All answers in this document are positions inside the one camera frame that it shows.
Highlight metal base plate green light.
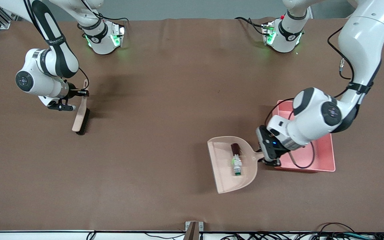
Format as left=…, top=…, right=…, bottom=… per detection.
left=110, top=22, right=126, bottom=47

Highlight beige hand brush black bristles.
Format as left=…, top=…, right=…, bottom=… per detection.
left=71, top=79, right=91, bottom=136

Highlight black base cable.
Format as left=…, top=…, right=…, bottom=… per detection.
left=85, top=0, right=130, bottom=24
left=235, top=17, right=266, bottom=36

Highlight beige plastic dustpan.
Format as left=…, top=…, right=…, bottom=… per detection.
left=207, top=136, right=266, bottom=194

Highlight looped black cable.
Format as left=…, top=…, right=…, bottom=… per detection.
left=316, top=222, right=356, bottom=240

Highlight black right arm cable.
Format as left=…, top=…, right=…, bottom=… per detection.
left=24, top=0, right=90, bottom=90

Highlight metal table edge bracket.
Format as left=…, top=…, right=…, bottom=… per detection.
left=184, top=221, right=204, bottom=240

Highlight tangled black cable bundle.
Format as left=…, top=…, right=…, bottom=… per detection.
left=219, top=232, right=384, bottom=240

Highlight white orange green electronic component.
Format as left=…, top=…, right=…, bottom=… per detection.
left=232, top=155, right=243, bottom=176

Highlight pink plastic bin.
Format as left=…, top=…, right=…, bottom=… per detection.
left=274, top=99, right=336, bottom=173

